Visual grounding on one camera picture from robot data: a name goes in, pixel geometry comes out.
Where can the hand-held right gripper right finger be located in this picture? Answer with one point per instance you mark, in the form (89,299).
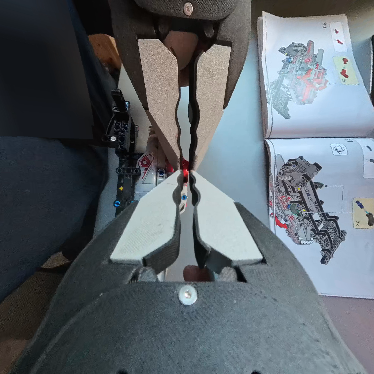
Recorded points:
(228,230)

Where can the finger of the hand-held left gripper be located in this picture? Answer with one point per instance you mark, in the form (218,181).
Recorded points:
(213,81)
(159,84)

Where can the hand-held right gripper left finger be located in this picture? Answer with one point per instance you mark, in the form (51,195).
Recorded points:
(146,228)

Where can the grey black lego model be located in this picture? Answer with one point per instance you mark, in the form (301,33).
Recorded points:
(146,166)

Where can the red lego connector piece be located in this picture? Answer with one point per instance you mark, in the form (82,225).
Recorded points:
(185,174)

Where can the lego instruction booklet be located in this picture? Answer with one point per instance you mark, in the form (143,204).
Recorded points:
(309,122)

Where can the person's left hand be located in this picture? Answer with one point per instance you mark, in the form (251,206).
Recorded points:
(182,49)

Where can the person's right hand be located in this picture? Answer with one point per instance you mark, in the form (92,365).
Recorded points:
(192,274)

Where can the person's dark blue trousers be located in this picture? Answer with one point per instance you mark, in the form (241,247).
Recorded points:
(43,204)

